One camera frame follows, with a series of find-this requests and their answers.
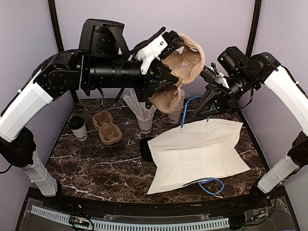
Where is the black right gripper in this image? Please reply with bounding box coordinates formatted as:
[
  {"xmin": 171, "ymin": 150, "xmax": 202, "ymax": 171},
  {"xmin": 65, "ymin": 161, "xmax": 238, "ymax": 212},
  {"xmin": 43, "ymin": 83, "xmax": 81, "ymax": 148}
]
[{"xmin": 194, "ymin": 70, "xmax": 257, "ymax": 117}]

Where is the brown cardboard cup carrier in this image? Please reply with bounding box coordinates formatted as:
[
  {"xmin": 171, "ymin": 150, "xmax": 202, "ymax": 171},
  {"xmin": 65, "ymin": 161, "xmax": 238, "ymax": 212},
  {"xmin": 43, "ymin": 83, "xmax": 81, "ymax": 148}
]
[
  {"xmin": 92, "ymin": 111, "xmax": 123, "ymax": 145},
  {"xmin": 149, "ymin": 33, "xmax": 205, "ymax": 114}
]

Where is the blue checkered paper bag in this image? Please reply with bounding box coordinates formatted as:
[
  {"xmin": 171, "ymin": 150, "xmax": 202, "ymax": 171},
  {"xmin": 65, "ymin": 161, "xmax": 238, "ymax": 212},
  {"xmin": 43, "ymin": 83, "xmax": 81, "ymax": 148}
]
[{"xmin": 147, "ymin": 118, "xmax": 250, "ymax": 194}]

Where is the white paper coffee cup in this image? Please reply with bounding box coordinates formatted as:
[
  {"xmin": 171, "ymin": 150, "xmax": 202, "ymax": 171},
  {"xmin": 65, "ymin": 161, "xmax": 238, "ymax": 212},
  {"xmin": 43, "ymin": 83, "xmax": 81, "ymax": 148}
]
[{"xmin": 72, "ymin": 125, "xmax": 88, "ymax": 141}]

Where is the black coffee lid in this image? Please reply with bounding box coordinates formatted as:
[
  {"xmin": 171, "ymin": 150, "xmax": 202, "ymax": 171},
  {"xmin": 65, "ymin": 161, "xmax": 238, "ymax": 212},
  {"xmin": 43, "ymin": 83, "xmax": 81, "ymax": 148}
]
[{"xmin": 68, "ymin": 116, "xmax": 85, "ymax": 130}]

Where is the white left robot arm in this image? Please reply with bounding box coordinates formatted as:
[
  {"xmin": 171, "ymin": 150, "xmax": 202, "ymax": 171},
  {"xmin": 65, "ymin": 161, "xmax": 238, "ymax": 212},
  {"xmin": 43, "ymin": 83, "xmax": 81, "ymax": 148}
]
[{"xmin": 0, "ymin": 19, "xmax": 182, "ymax": 210}]

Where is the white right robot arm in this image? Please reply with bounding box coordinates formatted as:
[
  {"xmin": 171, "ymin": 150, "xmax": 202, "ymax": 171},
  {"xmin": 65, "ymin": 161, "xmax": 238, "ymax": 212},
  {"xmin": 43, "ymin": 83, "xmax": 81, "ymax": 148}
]
[{"xmin": 195, "ymin": 46, "xmax": 308, "ymax": 209}]

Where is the white wrapped straws bundle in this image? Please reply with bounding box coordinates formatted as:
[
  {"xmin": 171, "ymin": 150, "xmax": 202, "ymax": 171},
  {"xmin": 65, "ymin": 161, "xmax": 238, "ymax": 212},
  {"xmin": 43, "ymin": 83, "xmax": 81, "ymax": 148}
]
[{"xmin": 123, "ymin": 90, "xmax": 157, "ymax": 120}]

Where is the stack of white paper cups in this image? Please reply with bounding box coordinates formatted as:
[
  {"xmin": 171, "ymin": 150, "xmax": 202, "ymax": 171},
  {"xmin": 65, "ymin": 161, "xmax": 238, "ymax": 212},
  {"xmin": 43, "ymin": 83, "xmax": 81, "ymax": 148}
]
[{"xmin": 168, "ymin": 90, "xmax": 185, "ymax": 124}]

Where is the white cup holding straws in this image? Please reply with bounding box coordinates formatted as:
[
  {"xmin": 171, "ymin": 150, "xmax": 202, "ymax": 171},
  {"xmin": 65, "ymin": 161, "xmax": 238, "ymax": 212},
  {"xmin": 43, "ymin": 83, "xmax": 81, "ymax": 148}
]
[{"xmin": 137, "ymin": 115, "xmax": 153, "ymax": 134}]

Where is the stack of black lids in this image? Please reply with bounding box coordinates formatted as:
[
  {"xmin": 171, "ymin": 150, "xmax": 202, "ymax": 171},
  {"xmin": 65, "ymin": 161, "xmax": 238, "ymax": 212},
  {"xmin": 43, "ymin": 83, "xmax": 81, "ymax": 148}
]
[{"xmin": 139, "ymin": 137, "xmax": 154, "ymax": 162}]

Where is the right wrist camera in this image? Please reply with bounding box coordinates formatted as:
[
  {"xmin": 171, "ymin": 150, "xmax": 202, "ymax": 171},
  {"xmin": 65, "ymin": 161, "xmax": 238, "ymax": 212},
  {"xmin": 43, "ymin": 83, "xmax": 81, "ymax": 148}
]
[{"xmin": 200, "ymin": 63, "xmax": 230, "ymax": 89}]

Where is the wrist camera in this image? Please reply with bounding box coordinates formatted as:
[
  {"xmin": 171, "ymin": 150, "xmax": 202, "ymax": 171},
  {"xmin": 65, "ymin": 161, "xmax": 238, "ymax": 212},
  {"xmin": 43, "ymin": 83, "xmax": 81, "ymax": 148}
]
[
  {"xmin": 132, "ymin": 26, "xmax": 183, "ymax": 75},
  {"xmin": 200, "ymin": 63, "xmax": 230, "ymax": 89}
]

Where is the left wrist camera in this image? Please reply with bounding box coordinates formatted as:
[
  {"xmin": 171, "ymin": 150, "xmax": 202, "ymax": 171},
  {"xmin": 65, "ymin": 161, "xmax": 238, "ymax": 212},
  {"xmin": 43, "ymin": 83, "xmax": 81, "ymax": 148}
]
[{"xmin": 132, "ymin": 26, "xmax": 183, "ymax": 75}]

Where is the black vertical frame post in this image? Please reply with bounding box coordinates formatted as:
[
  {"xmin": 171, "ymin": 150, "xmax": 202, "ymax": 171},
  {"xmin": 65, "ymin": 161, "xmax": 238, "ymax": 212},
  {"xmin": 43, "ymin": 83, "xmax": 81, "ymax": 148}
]
[{"xmin": 245, "ymin": 0, "xmax": 262, "ymax": 57}]

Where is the black left frame post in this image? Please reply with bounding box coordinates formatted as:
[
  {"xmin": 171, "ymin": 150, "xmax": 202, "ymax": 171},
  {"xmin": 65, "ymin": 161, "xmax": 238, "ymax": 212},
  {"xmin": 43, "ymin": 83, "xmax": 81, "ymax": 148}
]
[{"xmin": 48, "ymin": 0, "xmax": 64, "ymax": 51}]

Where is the black front rail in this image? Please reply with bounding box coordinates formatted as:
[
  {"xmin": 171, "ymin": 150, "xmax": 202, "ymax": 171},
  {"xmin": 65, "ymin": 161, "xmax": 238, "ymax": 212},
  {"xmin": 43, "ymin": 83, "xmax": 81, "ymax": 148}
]
[{"xmin": 45, "ymin": 194, "xmax": 272, "ymax": 217}]

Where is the white slotted cable duct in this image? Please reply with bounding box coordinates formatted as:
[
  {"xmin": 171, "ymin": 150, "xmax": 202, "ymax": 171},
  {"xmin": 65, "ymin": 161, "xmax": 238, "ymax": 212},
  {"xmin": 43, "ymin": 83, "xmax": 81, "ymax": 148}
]
[{"xmin": 30, "ymin": 205, "xmax": 230, "ymax": 231}]

